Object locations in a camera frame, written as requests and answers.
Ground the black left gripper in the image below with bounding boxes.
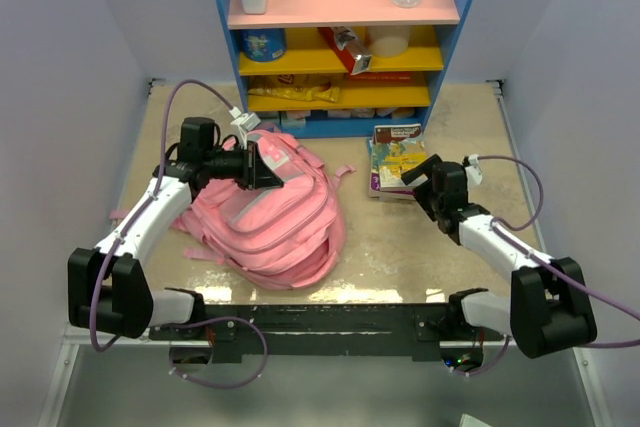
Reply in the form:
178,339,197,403
204,140,283,190

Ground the yellow illustrated book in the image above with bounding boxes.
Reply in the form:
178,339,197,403
372,124,427,192

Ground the purple book underneath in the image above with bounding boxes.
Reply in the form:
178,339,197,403
368,140,427,200

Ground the pink student backpack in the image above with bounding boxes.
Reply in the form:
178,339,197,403
171,130,354,290

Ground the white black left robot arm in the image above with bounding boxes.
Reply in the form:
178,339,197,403
67,113,284,351

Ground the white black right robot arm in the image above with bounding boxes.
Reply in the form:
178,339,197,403
401,155,597,358

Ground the yellow chips bag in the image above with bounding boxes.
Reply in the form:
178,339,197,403
248,74,343,103

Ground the blue cartoon can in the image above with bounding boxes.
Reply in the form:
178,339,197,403
241,28,287,63

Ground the red silver snack box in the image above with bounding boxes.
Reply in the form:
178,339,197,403
317,26,372,75

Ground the white translucent cup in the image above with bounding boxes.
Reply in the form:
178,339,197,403
366,25,412,58

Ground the blue pink yellow shelf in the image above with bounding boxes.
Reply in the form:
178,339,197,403
215,0,473,138

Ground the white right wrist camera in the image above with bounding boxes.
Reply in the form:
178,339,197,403
462,154,483,189

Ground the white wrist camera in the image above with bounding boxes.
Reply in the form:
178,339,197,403
462,154,483,189
229,107,261,148

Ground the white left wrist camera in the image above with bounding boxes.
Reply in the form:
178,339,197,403
229,107,261,148

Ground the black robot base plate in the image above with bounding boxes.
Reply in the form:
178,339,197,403
150,303,502,363

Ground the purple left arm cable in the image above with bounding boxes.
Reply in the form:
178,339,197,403
88,78,269,389

